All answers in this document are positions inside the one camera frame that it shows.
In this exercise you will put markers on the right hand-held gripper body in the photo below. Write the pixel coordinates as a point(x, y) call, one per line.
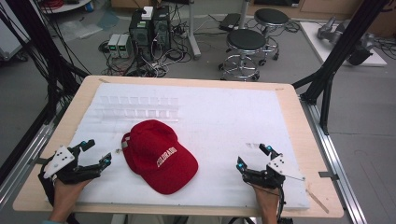
point(281, 166)

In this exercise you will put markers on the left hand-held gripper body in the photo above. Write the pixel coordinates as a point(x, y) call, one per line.
point(59, 160)

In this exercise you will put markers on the red baseball cap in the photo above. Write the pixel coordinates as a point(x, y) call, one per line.
point(155, 149)

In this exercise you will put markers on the person's right hand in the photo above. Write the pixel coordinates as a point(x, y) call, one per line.
point(267, 199)

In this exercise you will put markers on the person's left hand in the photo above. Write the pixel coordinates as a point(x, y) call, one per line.
point(65, 196)

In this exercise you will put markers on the small clear plastic piece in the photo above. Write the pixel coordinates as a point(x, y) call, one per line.
point(252, 145)

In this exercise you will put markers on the grey tape strip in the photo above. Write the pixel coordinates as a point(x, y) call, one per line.
point(328, 175)

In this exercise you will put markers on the white foam mat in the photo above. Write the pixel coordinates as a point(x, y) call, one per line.
point(218, 124)

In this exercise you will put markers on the thin wooden stick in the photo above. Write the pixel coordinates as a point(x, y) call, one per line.
point(318, 201)

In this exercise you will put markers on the clear acrylic rack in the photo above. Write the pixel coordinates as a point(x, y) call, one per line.
point(137, 109)

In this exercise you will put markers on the grey power supply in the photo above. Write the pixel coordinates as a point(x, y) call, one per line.
point(125, 45)
point(113, 45)

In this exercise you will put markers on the black round stool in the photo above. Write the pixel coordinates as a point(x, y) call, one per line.
point(246, 39)
point(271, 16)

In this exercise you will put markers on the white floor board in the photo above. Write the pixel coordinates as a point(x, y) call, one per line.
point(323, 46)

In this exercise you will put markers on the clear plastic sheet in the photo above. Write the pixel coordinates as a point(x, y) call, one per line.
point(84, 26)

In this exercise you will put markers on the black computer tower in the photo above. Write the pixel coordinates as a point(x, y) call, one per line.
point(162, 28)
point(140, 34)

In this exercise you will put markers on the black flat case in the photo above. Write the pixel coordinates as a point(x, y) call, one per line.
point(229, 21)

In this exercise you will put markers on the grey metal stand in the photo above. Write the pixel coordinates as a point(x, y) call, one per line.
point(193, 37)

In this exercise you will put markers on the white box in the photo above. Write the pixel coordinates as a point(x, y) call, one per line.
point(147, 13)

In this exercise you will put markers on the aluminium rail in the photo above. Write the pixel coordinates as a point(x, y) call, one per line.
point(336, 168)
point(28, 158)

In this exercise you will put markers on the black metal frame post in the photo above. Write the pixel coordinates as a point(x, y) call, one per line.
point(339, 49)
point(46, 56)

